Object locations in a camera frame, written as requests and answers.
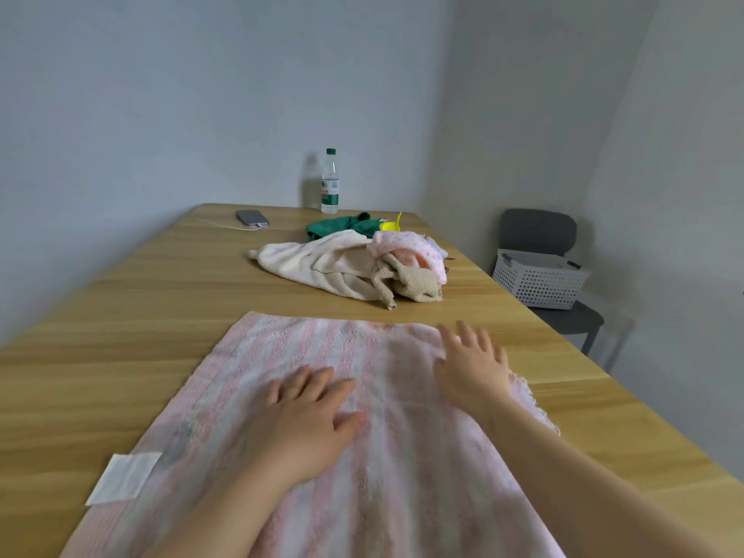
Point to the clear green-label water bottle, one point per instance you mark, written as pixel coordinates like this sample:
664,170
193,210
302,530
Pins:
329,185

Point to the pale pink towel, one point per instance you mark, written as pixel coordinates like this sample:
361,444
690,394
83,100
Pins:
407,488

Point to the person's right hand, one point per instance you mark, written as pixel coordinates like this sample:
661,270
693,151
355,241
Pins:
473,377

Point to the pink dotted cloth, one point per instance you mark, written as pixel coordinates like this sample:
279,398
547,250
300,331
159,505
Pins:
412,246

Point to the white plastic basket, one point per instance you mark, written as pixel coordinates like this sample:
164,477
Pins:
540,281

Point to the wooden table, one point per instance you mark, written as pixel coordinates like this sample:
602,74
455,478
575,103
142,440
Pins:
116,342

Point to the grey chair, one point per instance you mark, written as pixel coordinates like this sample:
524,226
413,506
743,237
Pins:
537,229

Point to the green cloth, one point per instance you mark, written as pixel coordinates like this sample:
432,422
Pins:
331,226

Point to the grey smartphone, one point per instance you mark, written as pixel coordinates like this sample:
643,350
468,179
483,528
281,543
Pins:
252,217

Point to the lilac dotted white cloth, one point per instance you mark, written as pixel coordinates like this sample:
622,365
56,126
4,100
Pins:
439,248

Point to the person's right forearm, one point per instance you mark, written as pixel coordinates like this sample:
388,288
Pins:
581,488

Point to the tan brown towel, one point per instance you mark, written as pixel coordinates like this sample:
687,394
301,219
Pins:
415,284

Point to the yellow cloth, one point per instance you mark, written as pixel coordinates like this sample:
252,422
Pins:
390,225

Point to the small white towel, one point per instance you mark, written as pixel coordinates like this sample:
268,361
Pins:
314,261

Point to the person's left hand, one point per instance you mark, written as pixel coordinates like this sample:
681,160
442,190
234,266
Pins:
296,435

